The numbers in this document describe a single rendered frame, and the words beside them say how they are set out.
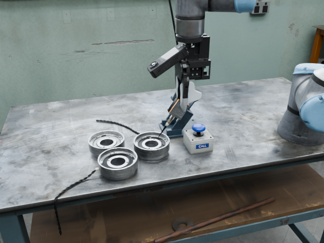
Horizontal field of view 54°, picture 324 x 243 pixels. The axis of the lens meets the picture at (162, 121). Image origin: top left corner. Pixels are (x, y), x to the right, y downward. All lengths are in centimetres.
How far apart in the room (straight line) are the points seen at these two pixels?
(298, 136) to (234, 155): 21
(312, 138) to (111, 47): 175
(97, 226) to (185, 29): 66
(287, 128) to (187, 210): 42
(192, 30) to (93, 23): 165
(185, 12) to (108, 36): 166
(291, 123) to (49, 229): 83
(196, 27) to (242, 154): 39
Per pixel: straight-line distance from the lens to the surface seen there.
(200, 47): 86
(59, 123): 116
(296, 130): 106
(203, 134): 95
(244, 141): 103
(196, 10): 82
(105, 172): 83
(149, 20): 247
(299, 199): 125
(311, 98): 87
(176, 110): 91
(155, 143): 95
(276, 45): 297
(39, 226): 114
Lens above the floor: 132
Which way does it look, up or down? 28 degrees down
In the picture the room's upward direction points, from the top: 1 degrees counter-clockwise
